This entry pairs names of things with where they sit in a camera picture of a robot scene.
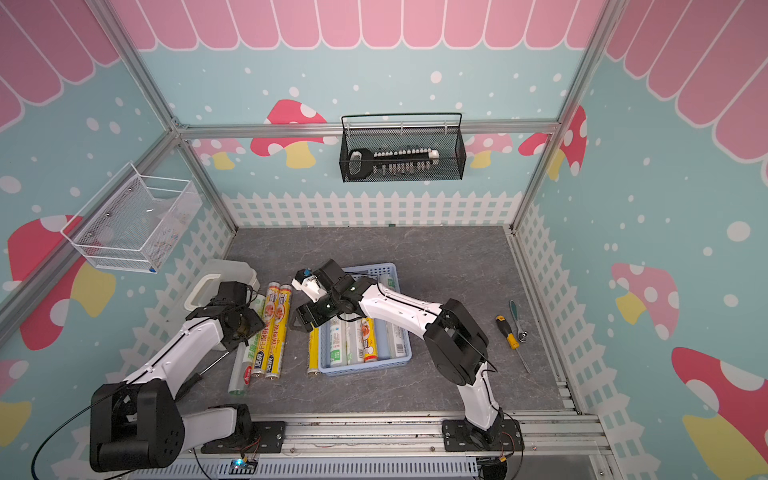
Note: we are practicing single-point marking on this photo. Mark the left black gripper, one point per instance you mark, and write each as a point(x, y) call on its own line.
point(253, 317)

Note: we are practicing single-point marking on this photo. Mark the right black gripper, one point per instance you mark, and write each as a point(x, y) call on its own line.
point(314, 321)

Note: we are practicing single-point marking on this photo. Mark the white red-label wrap roll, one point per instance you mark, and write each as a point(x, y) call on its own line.
point(337, 343)

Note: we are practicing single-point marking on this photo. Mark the yellow wrap roll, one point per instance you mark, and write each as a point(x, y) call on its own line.
point(313, 353)
point(369, 340)
point(264, 340)
point(278, 338)

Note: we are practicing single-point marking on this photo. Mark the white green-label wrap roll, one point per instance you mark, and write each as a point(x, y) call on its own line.
point(354, 345)

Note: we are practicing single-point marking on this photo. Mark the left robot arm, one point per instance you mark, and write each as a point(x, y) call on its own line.
point(135, 424)

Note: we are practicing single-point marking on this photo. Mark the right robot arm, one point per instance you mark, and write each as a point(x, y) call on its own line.
point(456, 343)

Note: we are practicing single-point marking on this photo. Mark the yellow wrap roll by basket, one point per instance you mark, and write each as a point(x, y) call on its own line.
point(313, 353)

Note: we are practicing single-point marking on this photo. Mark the blue plastic basket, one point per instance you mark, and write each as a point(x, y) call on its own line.
point(384, 361)

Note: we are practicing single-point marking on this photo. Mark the translucent plastic storage box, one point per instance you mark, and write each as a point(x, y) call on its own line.
point(206, 284)

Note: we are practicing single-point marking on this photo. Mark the green circuit board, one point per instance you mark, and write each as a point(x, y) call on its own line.
point(242, 467)

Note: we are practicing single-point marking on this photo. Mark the black socket bit holder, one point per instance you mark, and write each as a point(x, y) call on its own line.
point(363, 164)

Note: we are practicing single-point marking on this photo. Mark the yellow black screwdriver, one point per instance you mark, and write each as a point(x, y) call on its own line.
point(515, 336)

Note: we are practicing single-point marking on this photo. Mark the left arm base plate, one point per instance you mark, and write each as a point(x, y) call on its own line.
point(264, 437)

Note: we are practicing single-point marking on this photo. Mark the white wire wall basket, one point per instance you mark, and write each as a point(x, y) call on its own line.
point(134, 222)

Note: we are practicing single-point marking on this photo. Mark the black wire wall basket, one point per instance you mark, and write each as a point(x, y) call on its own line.
point(390, 132)

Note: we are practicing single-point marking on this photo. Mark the grey cable duct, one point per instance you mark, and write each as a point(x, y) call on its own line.
point(323, 468)

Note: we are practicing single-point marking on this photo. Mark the green handled tool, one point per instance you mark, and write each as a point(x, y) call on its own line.
point(517, 318)

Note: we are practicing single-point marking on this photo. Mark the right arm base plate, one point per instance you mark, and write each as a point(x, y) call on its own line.
point(462, 436)

